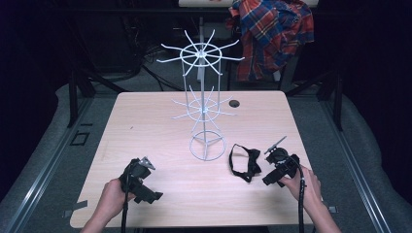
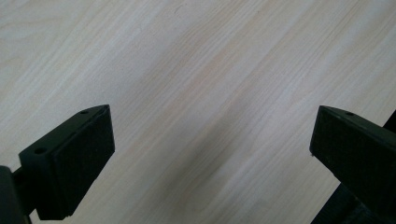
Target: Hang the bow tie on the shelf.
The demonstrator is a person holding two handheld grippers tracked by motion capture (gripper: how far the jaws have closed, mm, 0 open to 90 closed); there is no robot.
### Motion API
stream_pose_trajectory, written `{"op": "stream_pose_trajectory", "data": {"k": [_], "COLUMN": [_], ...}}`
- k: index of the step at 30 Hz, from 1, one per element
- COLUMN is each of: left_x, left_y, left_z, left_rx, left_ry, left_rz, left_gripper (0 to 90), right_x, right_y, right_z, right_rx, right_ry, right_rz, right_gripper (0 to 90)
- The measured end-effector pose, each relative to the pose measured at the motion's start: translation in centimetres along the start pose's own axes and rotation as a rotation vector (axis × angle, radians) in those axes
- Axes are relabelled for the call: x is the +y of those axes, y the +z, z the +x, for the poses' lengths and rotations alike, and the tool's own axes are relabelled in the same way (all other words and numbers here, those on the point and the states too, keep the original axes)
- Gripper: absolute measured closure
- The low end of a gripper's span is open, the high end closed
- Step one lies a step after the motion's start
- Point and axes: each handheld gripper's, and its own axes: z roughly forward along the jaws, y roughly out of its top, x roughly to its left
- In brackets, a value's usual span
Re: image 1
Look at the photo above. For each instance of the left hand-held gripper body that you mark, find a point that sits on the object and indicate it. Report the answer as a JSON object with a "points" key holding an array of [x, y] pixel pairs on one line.
{"points": [[138, 174]]}

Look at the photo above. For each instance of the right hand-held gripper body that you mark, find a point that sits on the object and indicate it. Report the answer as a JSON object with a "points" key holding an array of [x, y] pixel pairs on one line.
{"points": [[282, 161]]}

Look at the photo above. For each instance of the black bow tie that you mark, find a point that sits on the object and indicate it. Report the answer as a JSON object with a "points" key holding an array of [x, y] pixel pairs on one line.
{"points": [[254, 161]]}

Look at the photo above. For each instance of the person's right hand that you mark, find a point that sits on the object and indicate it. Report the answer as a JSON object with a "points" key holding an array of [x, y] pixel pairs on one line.
{"points": [[306, 186]]}

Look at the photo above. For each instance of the person's left hand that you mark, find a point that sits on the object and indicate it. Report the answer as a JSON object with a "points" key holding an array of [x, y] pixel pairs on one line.
{"points": [[111, 199]]}

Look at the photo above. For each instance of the grey tape strip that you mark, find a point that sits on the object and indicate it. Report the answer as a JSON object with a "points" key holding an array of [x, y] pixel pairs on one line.
{"points": [[333, 209], [77, 206]]}

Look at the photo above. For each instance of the black tape floor outline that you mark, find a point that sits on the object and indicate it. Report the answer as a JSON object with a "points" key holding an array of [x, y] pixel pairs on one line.
{"points": [[72, 139]]}

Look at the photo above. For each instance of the black metal stand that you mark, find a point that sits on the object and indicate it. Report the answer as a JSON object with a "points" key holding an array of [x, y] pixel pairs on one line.
{"points": [[338, 103], [73, 97]]}

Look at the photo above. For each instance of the dark chair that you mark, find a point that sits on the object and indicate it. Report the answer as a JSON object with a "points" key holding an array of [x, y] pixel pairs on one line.
{"points": [[229, 76]]}

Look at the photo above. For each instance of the red blue plaid shirt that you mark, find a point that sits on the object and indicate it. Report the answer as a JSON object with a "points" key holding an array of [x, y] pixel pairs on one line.
{"points": [[272, 32]]}

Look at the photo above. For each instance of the aluminium floor rail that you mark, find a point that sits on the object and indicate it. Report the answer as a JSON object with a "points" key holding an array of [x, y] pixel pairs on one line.
{"points": [[359, 174], [48, 168]]}

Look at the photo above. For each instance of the white metal post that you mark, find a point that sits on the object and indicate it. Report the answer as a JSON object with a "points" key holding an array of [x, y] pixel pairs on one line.
{"points": [[201, 73]]}

